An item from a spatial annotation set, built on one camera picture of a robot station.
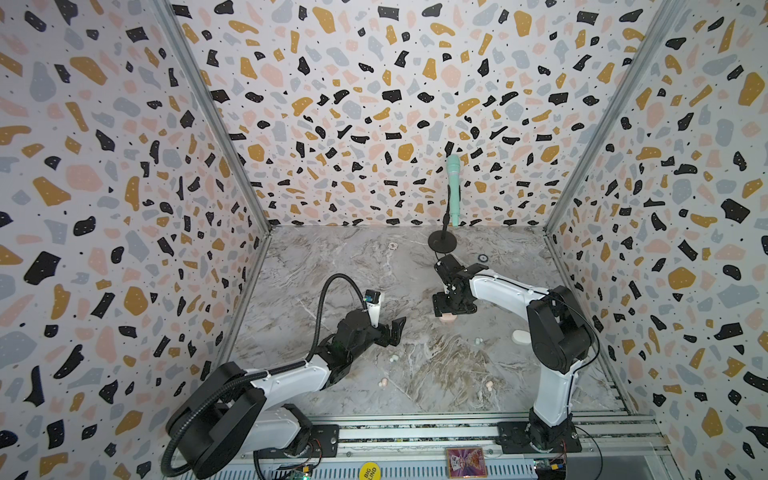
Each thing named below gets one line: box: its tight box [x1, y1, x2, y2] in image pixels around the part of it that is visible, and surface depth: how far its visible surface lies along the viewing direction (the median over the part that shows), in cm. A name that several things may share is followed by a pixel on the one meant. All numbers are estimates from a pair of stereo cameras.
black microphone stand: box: [428, 185, 457, 254], surface depth 119 cm
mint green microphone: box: [446, 154, 461, 228], surface depth 96 cm
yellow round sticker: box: [359, 462, 381, 480], surface depth 71 cm
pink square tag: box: [446, 447, 488, 479], surface depth 72 cm
